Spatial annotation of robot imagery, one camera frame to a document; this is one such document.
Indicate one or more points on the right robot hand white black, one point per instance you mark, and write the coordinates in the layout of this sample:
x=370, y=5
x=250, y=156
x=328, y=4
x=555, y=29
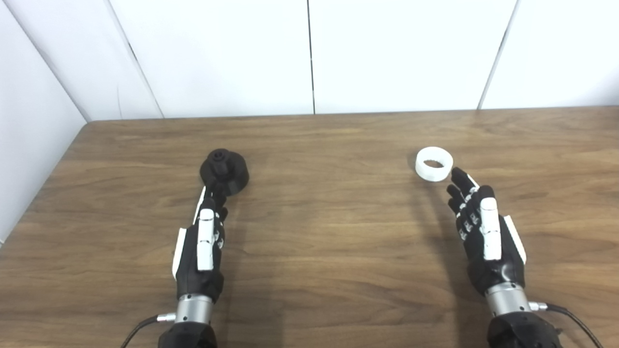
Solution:
x=493, y=261

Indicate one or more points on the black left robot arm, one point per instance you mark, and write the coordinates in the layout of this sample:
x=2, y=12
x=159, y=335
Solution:
x=191, y=328

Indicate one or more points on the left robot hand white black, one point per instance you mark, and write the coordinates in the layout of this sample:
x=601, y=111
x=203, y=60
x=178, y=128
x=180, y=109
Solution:
x=193, y=270

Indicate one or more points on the round black plastic part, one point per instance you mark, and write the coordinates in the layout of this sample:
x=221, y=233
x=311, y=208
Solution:
x=227, y=169

